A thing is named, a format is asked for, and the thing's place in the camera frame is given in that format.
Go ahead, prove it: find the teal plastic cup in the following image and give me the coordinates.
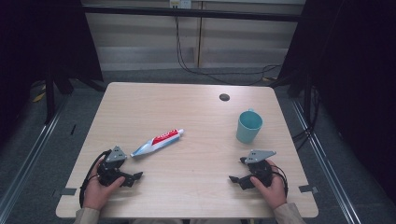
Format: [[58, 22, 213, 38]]
[[235, 107, 264, 145]]

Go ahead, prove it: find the black metal stand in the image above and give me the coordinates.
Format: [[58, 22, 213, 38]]
[[43, 59, 106, 125], [270, 71, 316, 125]]

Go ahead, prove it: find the person's right hand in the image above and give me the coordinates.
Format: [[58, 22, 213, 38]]
[[249, 159, 288, 210]]

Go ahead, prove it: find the black horizontal bar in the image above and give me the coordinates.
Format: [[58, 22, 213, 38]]
[[82, 5, 303, 22]]

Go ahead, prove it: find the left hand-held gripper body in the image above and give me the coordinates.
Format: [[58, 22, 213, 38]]
[[96, 145, 129, 188]]

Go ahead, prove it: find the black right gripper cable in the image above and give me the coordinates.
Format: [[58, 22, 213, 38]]
[[270, 163, 290, 198]]

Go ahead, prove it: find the person's left hand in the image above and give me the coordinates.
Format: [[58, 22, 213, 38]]
[[82, 155, 126, 211]]

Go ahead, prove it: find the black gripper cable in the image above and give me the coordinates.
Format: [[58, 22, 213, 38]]
[[78, 149, 112, 209], [270, 163, 290, 198]]

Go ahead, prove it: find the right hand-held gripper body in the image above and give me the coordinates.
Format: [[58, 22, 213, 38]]
[[244, 149, 277, 189]]

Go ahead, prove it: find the black curtain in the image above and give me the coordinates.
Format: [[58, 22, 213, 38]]
[[276, 0, 396, 197], [0, 0, 105, 147]]

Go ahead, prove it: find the red white blue toothpaste tube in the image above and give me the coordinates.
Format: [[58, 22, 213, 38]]
[[130, 128, 185, 159]]

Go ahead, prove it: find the black floor cable bundle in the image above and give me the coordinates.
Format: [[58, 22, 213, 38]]
[[292, 87, 320, 152]]

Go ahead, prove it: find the black hanging wall cable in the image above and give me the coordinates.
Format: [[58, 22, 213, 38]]
[[174, 15, 283, 87]]

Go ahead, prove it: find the yellow floor scrap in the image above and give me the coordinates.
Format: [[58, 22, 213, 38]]
[[32, 91, 47, 104]]

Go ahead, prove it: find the white wall power outlet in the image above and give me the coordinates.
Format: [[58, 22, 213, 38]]
[[168, 0, 192, 9]]

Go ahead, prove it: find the metal floor rail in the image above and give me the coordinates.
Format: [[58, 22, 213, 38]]
[[290, 99, 362, 224], [0, 96, 68, 218]]

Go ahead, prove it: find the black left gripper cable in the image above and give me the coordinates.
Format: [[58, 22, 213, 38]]
[[78, 149, 112, 209]]

